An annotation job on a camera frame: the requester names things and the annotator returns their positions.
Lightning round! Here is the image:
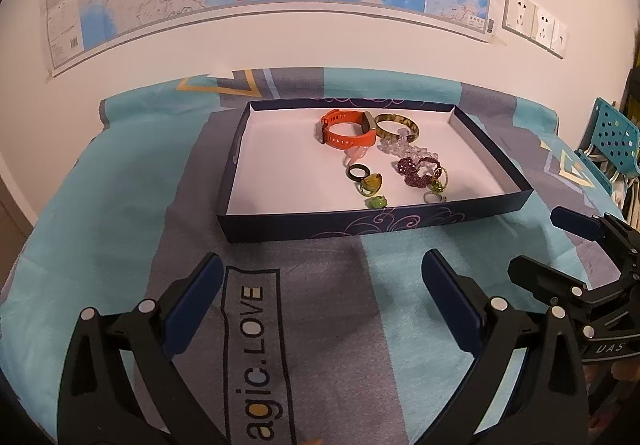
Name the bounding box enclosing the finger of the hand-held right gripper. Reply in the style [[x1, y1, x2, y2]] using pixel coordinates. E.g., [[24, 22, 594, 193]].
[[507, 255, 616, 321], [550, 206, 640, 266]]

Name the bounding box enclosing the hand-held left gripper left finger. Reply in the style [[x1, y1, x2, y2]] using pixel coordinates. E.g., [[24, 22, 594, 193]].
[[57, 252, 228, 445]]

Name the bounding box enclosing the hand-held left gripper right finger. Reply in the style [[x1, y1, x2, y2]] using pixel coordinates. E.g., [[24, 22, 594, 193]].
[[421, 249, 590, 445]]

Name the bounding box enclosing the purple beaded bracelet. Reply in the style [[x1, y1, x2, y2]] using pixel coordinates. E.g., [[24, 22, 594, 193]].
[[395, 155, 443, 190]]

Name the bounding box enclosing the amber stone ring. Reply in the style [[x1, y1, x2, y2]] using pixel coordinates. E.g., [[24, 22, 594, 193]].
[[358, 173, 385, 198]]

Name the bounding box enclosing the dark blue box tray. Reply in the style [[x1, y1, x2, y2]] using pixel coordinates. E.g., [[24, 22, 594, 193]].
[[216, 97, 534, 244]]

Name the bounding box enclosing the clear crystal bead bracelet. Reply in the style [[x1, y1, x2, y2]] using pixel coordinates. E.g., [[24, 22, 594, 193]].
[[377, 127, 443, 160]]

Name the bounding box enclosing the pink clear ring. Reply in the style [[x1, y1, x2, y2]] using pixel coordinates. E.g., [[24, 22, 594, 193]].
[[342, 145, 373, 166]]

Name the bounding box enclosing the tortoiseshell bangle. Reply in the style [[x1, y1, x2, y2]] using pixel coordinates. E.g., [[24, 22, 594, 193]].
[[374, 112, 420, 143]]

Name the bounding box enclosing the orange wrist band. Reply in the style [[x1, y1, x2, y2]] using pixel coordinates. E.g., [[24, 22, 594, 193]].
[[317, 109, 377, 147]]

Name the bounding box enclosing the blue perforated chair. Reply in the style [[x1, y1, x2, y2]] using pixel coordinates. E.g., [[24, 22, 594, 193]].
[[575, 97, 640, 196]]

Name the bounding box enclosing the teal grey printed cloth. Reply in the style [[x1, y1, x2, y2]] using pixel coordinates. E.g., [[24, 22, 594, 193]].
[[0, 67, 640, 445]]

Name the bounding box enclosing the white wall socket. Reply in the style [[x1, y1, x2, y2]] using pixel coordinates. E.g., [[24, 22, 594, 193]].
[[531, 4, 557, 48], [502, 0, 538, 36], [549, 19, 570, 60]]

